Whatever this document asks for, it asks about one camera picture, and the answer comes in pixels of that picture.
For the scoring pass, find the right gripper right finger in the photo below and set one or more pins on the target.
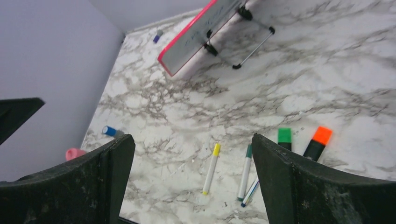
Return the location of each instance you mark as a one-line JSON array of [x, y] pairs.
[[297, 190]]

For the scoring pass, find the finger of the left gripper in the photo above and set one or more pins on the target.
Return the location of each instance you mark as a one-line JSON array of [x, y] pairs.
[[15, 112]]

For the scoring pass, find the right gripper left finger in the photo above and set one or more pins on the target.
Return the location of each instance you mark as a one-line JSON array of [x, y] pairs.
[[86, 190]]

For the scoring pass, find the white black-tip marker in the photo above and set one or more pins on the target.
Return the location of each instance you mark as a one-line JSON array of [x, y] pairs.
[[250, 193]]

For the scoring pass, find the white green-tip marker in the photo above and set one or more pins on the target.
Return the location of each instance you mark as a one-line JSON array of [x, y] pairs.
[[245, 174]]

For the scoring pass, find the green black highlighter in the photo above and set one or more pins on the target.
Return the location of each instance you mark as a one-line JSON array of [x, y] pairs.
[[285, 138]]

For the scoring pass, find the orange black highlighter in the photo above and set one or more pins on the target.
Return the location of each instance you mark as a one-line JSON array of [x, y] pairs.
[[318, 142]]

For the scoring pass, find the white yellow-tip marker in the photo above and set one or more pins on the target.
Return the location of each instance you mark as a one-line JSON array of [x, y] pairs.
[[209, 176]]

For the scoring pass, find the pink round object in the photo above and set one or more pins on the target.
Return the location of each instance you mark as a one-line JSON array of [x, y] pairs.
[[73, 153]]

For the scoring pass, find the blue cylinder container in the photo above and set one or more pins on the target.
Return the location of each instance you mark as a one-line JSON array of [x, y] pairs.
[[112, 132]]

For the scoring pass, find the small purple marker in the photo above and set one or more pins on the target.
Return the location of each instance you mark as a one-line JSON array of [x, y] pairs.
[[158, 36]]

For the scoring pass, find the whiteboard metal stand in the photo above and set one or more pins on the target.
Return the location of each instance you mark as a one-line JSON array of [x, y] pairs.
[[231, 33]]

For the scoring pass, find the pink framed whiteboard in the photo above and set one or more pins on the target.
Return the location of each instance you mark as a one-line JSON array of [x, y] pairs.
[[194, 35]]

